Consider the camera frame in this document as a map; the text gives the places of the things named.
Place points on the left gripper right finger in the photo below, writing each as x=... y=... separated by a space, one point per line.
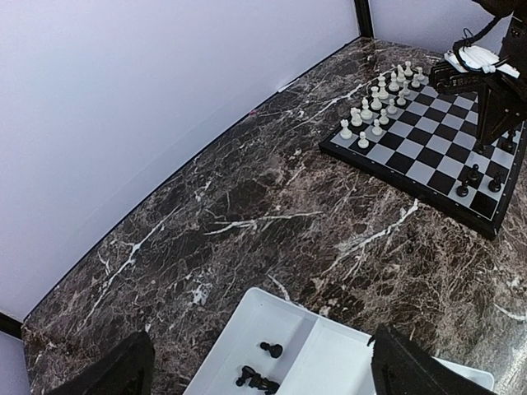
x=400 y=366

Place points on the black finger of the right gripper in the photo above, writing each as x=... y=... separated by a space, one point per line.
x=500 y=110

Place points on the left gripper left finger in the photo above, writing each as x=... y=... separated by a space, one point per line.
x=127 y=369

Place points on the tall black piece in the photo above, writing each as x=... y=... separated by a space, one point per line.
x=472 y=177

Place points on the black piece bottom row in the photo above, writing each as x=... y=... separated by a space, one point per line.
x=496 y=183

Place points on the black grey chessboard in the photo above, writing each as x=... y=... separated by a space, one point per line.
x=428 y=152

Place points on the black pawn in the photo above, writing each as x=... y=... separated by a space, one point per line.
x=463 y=189

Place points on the white plastic tray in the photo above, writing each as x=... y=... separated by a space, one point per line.
x=319 y=355

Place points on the black chess piece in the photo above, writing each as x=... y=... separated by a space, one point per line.
x=509 y=145

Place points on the white chess pieces row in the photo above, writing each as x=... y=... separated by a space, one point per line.
x=388 y=98

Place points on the black chess pieces right cluster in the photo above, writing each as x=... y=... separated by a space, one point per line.
x=259 y=379

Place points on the left black frame post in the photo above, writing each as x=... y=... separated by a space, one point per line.
x=10 y=326

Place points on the black frame post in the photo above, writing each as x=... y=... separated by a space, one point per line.
x=364 y=20
x=10 y=326

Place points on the right black frame post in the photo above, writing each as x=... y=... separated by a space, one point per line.
x=364 y=20

